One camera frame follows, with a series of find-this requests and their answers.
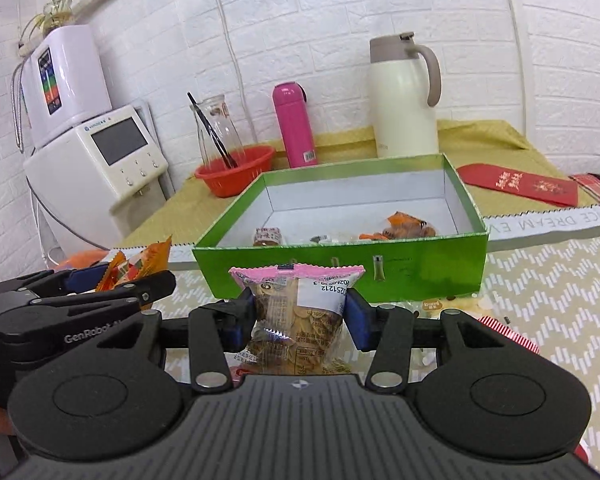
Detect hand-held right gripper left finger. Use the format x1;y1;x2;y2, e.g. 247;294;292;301
102;294;257;394

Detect clear orange snack packet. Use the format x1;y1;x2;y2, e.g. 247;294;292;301
360;211;438;241

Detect glass carafe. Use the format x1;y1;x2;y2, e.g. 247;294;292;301
192;94;246;171

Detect white-yellow snack packet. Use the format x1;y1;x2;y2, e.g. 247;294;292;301
420;297;482;319

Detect white water purifier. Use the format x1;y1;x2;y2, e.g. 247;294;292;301
20;24;114;150

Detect black chopsticks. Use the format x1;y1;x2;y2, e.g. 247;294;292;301
187;92;239;169

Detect white wall conduit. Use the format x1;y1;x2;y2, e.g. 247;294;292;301
499;0;527;128

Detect cream thermal jug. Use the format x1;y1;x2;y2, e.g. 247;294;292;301
369;31;442;159

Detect orange stool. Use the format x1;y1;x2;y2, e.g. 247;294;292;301
55;249;114;272

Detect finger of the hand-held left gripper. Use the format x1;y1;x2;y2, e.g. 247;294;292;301
0;262;114;302
29;270;177;312

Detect yellow-green tablecloth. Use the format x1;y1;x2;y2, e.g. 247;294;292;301
112;119;600;252

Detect white appliance with screen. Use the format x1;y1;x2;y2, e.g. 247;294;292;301
24;105;170;257

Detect potted green plant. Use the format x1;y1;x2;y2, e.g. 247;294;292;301
19;0;95;56

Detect red envelope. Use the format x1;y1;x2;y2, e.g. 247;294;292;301
457;163;579;207

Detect white wall cable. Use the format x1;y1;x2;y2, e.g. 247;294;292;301
207;0;259;147

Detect metal flexible hose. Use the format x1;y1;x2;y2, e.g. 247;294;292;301
10;62;32;154

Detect pink thermos bottle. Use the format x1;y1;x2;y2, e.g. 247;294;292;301
272;81;319;169

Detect green cardboard box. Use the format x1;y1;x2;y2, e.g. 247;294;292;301
191;152;490;304

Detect red plastic bowl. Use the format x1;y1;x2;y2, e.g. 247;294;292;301
195;145;277;199

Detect small brown snack packet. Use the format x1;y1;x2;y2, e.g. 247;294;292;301
253;226;284;247

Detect red-white striped packet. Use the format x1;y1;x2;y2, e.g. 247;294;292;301
477;316;541;356

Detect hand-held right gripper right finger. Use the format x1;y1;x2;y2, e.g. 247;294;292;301
344;290;522;395

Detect pink-edged clear biscuit packet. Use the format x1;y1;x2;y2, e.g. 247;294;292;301
229;262;367;377

